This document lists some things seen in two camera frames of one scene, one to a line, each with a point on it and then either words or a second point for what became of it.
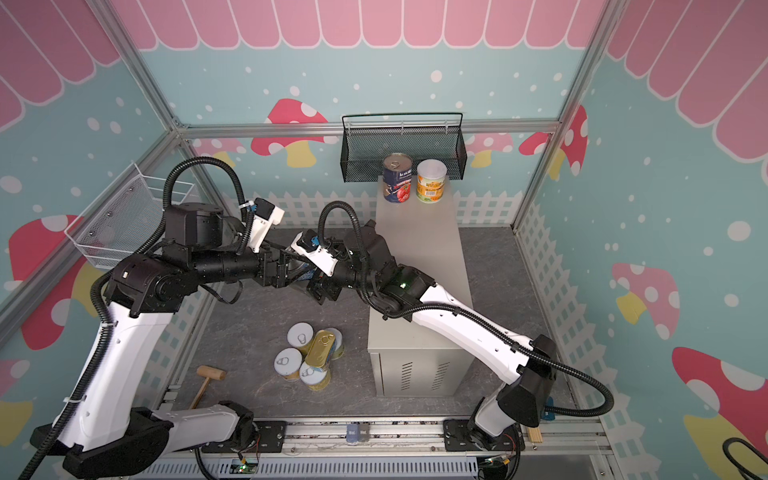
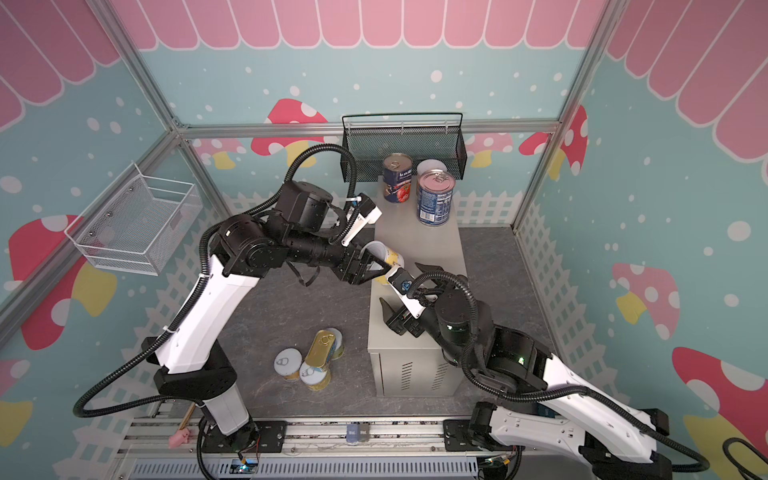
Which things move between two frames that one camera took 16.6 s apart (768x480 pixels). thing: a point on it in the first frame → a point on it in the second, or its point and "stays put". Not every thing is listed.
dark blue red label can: (397, 177) stays put
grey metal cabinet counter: (408, 360) stays put
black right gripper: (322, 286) → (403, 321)
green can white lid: (338, 349) stays put
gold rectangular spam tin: (320, 348) stays put
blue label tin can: (307, 275) → (435, 188)
